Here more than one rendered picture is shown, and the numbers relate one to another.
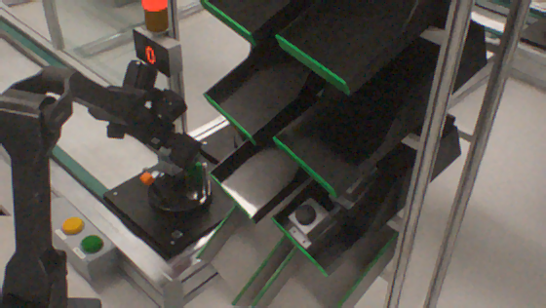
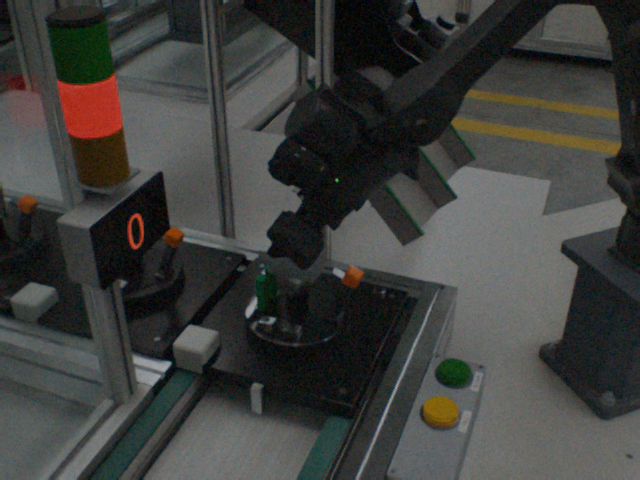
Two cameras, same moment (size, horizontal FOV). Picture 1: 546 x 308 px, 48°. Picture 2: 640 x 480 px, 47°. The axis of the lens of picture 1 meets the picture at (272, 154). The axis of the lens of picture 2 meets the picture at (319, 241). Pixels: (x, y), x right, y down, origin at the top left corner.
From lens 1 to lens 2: 1.57 m
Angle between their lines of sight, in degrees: 84
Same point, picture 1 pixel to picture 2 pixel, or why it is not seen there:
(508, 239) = (180, 161)
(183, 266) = (413, 282)
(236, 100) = not seen: outside the picture
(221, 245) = (390, 221)
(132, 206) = (355, 360)
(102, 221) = (403, 387)
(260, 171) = (379, 78)
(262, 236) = not seen: hidden behind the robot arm
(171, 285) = (443, 288)
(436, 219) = (170, 198)
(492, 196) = not seen: hidden behind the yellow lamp
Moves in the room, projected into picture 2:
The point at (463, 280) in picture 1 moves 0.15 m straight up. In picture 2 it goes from (251, 177) to (247, 111)
